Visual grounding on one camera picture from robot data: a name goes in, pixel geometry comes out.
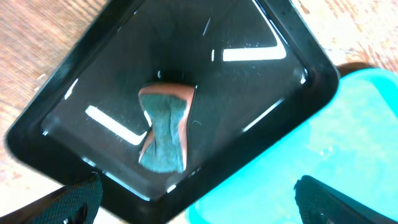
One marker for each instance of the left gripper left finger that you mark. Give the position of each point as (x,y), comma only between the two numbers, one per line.
(74,203)

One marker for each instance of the black and red sponge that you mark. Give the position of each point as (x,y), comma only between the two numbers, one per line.
(167,106)

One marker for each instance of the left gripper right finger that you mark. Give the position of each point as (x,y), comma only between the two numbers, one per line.
(318,203)

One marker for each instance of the teal plastic tray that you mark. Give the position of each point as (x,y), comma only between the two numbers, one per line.
(350,145)

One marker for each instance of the black plastic tray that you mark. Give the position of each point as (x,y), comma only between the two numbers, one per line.
(257,71)

